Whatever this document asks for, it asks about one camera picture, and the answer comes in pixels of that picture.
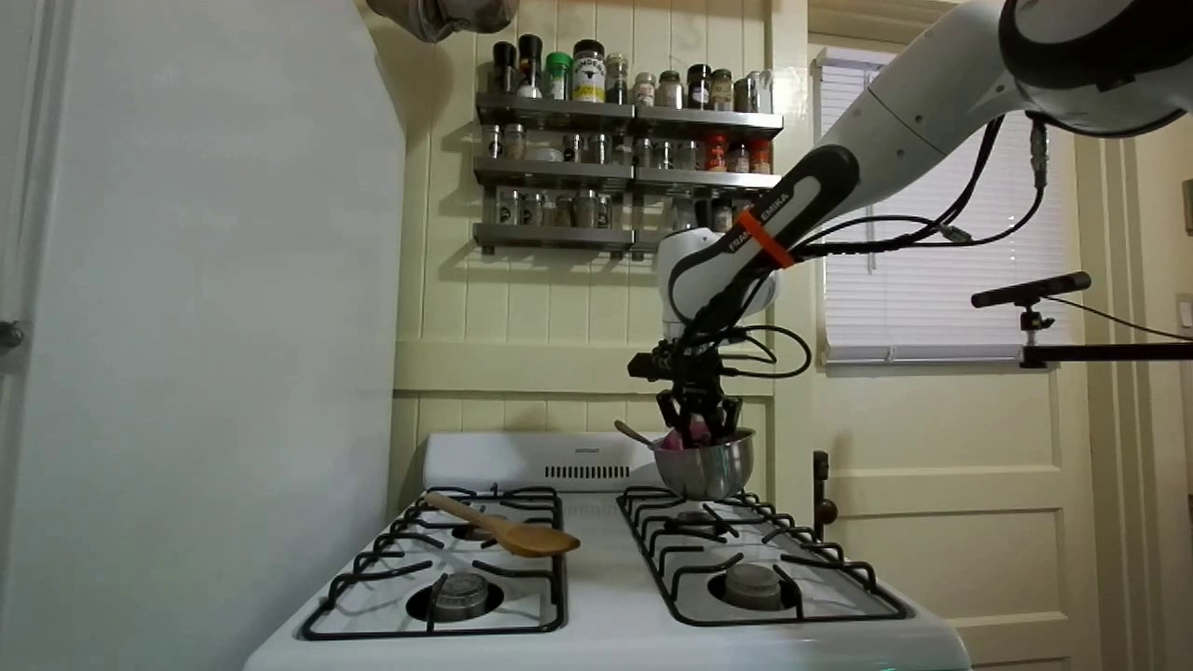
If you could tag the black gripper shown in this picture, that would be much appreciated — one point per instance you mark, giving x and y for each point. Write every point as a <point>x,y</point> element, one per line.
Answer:
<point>691,386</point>

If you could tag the wooden spoon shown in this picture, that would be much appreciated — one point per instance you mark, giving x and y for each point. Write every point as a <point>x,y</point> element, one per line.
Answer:
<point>510,535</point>

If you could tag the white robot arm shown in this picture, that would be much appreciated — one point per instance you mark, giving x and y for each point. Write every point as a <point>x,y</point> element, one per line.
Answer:
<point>1106,69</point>

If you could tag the silver metal bowl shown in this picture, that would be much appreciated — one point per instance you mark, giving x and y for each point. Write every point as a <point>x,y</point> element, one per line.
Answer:
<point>710,470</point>

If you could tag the metal spoon in bowl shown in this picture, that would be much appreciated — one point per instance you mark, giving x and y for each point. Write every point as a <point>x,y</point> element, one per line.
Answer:
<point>639,436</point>

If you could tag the black right stove grate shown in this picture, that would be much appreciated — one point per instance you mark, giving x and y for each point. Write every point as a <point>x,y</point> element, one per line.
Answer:
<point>749,564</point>

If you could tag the black stove grate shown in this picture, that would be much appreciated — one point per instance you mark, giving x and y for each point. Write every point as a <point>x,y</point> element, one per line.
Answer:
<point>437,574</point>
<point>749,564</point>

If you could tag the white gas stove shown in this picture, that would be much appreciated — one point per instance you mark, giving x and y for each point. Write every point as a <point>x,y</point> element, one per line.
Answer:
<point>616,616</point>

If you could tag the metal spice rack shelf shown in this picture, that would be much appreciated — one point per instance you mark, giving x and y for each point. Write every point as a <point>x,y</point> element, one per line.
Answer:
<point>586,154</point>

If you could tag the black left stove grate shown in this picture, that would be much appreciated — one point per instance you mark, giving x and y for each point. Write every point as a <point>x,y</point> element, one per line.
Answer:
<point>437,574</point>

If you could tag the white window blind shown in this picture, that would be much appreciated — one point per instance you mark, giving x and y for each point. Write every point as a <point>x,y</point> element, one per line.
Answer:
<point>914,308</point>

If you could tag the metal pot on refrigerator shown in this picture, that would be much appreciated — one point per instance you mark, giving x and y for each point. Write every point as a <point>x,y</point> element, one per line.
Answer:
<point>434,20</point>

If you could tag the white refrigerator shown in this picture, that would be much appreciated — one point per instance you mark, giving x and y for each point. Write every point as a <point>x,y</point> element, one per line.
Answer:
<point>199,320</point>

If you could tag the black camera on stand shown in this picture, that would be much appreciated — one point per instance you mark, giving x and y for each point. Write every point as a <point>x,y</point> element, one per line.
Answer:
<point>1034,320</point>

